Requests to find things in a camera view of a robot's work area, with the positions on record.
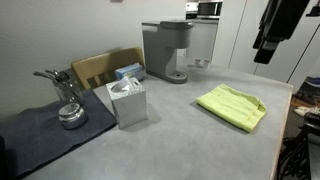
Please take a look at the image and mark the grey pod coffee machine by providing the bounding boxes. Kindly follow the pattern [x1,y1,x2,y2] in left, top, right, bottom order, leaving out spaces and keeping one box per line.
[141,19,195,84]

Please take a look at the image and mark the white tissue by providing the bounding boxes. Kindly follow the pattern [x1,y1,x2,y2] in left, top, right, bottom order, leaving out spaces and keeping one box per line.
[111,75,133,94]

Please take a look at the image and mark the plain white closet door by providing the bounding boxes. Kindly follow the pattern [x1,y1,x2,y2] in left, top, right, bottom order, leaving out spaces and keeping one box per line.
[254,0,311,84]
[212,0,248,69]

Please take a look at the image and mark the microwave oven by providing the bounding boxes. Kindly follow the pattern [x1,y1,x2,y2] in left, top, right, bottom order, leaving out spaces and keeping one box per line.
[196,0,224,20]

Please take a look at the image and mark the dark blue cloth mat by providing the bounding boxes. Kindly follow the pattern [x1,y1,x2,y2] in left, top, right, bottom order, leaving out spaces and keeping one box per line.
[0,89,118,179]

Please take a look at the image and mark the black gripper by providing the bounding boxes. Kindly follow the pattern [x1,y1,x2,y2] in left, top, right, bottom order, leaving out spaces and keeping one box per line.
[252,0,311,65]

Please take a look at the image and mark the grey kitchen counter cabinet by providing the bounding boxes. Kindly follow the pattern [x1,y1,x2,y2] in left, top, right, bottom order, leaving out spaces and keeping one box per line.
[185,18,220,63]

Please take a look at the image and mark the grey cube tissue box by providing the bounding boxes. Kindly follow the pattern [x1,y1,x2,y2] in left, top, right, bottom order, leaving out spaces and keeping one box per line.
[105,77,149,130]

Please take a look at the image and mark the white closet door with handle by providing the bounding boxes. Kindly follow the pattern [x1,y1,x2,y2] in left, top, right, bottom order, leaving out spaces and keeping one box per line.
[228,0,284,75]

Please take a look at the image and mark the dark striped bag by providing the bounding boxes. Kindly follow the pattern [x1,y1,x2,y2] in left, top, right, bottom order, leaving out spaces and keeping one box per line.
[294,76,320,106]

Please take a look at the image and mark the glass utensil jar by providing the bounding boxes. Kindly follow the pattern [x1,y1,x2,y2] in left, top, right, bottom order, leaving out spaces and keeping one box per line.
[53,78,86,108]

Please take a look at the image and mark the metal utensil handle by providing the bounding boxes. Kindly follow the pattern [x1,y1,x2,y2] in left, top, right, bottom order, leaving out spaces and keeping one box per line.
[33,71,57,82]
[44,69,71,83]

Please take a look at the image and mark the black mounted device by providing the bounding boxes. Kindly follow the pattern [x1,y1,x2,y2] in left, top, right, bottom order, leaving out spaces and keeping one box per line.
[306,1,320,18]

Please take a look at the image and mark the black tripod with cables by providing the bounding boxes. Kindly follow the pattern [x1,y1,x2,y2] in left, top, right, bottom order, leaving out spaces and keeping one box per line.
[278,111,320,180]

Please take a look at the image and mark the blue tissue pack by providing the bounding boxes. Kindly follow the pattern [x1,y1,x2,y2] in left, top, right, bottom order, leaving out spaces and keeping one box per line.
[114,63,146,82]

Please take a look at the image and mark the round silver tin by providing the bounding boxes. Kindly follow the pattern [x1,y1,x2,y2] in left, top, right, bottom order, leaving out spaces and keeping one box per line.
[58,102,88,130]

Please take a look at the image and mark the yellow microfibre towel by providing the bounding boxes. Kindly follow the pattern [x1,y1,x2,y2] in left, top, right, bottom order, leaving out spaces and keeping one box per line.
[195,83,268,134]

